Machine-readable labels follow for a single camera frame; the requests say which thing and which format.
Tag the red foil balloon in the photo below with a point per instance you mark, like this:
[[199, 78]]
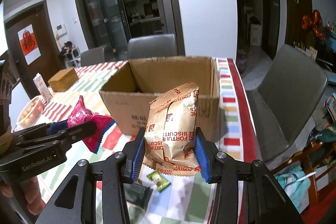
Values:
[[313, 23]]

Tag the white wall intercom panel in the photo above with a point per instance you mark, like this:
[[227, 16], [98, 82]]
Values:
[[61, 29]]

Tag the magenta snack bag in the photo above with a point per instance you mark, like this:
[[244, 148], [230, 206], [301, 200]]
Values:
[[93, 126]]

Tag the beige fortune biscuits bag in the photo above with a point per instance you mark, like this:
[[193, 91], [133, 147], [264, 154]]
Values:
[[170, 132]]

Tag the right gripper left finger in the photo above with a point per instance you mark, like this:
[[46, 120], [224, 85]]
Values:
[[123, 167]]

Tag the woven brown tissue box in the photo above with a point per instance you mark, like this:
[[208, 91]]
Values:
[[63, 80]]

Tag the white small shelf unit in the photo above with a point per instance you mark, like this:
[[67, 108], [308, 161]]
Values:
[[70, 55]]

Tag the small green candy packet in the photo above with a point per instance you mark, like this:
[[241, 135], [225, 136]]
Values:
[[159, 180]]

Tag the grey chair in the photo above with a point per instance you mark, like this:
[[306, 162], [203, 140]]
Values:
[[93, 56], [163, 45], [285, 100]]

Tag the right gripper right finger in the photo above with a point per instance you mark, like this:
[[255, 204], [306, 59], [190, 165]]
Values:
[[217, 167]]

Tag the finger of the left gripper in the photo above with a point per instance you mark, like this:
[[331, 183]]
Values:
[[70, 135], [41, 130]]

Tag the colourful striped tablecloth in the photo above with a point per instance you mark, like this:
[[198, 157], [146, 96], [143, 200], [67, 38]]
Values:
[[189, 199]]

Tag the red fu door poster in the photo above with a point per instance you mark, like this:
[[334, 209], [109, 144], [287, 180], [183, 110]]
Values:
[[28, 43]]

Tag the open cardboard box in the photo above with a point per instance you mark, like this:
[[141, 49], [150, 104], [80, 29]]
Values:
[[128, 93]]

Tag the dark green snack packet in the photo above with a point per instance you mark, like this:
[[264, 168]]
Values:
[[138, 194]]

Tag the white orange drink carton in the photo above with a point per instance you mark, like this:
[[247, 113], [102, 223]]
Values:
[[42, 87]]

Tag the grey chair far left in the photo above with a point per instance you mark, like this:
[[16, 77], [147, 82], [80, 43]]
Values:
[[93, 56]]

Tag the brown wooden door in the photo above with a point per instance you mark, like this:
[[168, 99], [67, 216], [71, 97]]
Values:
[[50, 61]]

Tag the grey chair right side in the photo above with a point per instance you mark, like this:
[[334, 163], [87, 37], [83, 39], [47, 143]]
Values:
[[285, 100]]

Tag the left hand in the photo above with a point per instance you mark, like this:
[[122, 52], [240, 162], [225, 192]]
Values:
[[32, 194]]

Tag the grey chair far middle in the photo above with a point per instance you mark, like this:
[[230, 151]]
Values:
[[163, 45]]

